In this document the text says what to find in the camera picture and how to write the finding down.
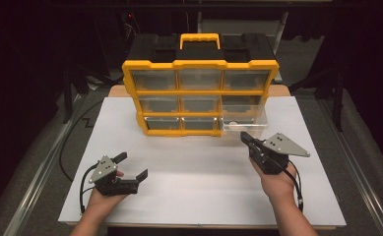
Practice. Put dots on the black metal stand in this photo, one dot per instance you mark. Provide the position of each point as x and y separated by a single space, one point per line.
67 98
338 98

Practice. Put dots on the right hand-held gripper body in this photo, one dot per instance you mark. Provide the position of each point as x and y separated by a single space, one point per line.
277 146

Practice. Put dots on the yellow and black organizer cabinet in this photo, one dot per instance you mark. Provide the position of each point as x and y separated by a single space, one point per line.
199 64

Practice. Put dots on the person's right hand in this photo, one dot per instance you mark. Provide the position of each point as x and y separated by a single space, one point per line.
277 187

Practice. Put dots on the person's left hand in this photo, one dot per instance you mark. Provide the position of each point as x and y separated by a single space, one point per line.
102 203

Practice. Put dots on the grid of clear bins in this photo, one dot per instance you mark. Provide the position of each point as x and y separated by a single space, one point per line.
199 80

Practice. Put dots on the white board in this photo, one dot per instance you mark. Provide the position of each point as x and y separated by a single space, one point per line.
179 203

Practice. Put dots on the metal floor rail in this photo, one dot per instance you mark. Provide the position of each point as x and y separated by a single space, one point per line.
359 183
38 177

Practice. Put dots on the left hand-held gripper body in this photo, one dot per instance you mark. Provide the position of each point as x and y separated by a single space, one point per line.
104 169

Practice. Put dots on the transparent plastic drawer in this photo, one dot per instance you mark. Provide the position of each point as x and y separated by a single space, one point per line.
249 119

